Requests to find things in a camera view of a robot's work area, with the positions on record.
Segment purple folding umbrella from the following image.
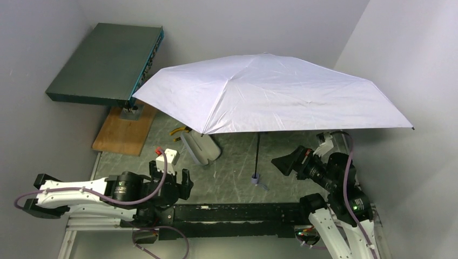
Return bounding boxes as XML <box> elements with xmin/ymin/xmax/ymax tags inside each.
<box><xmin>131</xmin><ymin>52</ymin><xmax>416</xmax><ymax>192</ymax></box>

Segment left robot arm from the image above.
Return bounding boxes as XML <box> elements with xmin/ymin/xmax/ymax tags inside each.
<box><xmin>14</xmin><ymin>161</ymin><xmax>194</xmax><ymax>222</ymax></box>

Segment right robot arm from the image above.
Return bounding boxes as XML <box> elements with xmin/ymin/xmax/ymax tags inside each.
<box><xmin>271</xmin><ymin>146</ymin><xmax>380</xmax><ymax>258</ymax></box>

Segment wooden board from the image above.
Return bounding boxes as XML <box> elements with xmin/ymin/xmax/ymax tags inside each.
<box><xmin>92</xmin><ymin>102</ymin><xmax>158</xmax><ymax>156</ymax></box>

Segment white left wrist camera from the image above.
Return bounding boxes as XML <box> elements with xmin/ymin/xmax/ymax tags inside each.
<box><xmin>154</xmin><ymin>147</ymin><xmax>180</xmax><ymax>176</ymax></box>

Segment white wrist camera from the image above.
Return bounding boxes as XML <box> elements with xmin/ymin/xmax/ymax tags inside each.
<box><xmin>154</xmin><ymin>147</ymin><xmax>180</xmax><ymax>176</ymax></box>
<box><xmin>314</xmin><ymin>132</ymin><xmax>334</xmax><ymax>157</ymax></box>

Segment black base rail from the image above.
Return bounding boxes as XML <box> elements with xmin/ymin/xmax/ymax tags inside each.
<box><xmin>120</xmin><ymin>202</ymin><xmax>311</xmax><ymax>241</ymax></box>

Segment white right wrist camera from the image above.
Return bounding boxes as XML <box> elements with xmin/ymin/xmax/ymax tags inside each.
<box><xmin>314</xmin><ymin>132</ymin><xmax>334</xmax><ymax>157</ymax></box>

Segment yellow handled pliers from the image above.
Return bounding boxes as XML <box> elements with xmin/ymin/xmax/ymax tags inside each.
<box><xmin>169</xmin><ymin>126</ymin><xmax>192</xmax><ymax>142</ymax></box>

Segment grey metal stand bracket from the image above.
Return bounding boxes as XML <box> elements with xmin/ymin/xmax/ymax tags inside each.
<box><xmin>119</xmin><ymin>104</ymin><xmax>144</xmax><ymax>121</ymax></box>

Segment dark teal network switch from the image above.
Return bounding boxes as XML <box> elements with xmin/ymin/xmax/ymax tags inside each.
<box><xmin>45</xmin><ymin>23</ymin><xmax>164</xmax><ymax>109</ymax></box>

